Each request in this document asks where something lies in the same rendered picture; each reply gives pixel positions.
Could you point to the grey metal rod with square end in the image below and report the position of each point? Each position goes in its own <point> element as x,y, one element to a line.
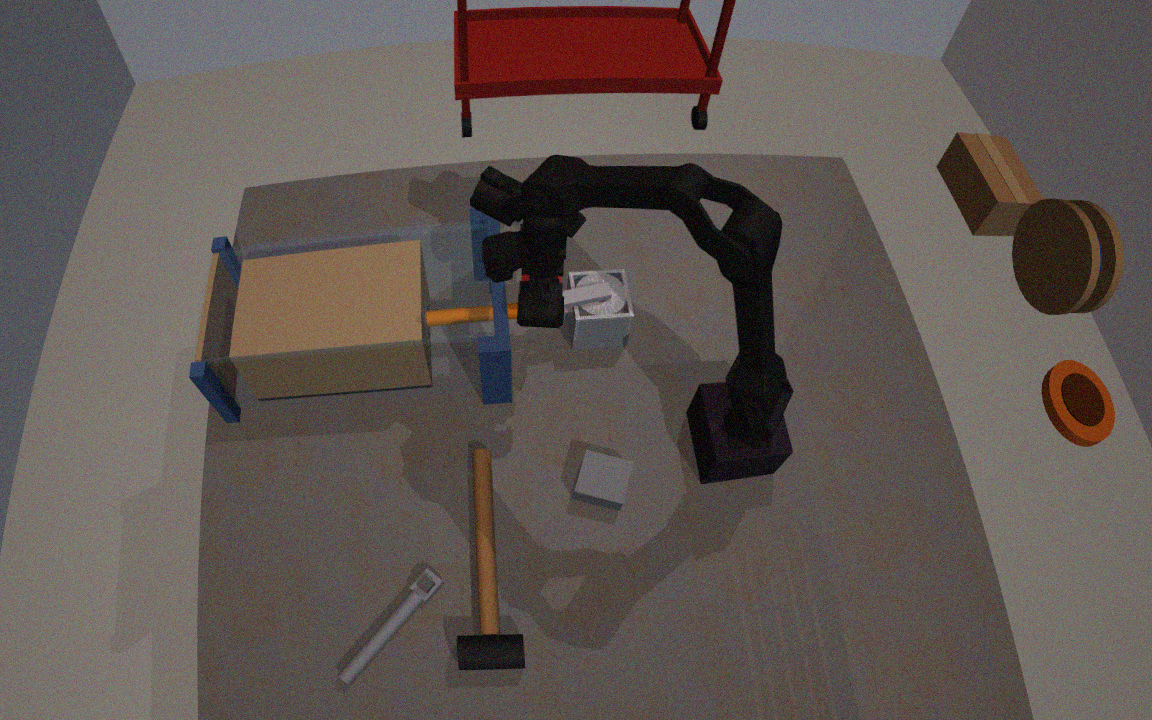
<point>422,590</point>

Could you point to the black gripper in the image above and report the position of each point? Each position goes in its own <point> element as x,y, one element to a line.
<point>540,302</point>

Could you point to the wooden-handled black mallet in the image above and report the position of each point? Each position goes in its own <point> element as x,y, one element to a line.
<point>490,650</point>

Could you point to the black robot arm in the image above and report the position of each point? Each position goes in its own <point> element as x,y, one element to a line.
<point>745,249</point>

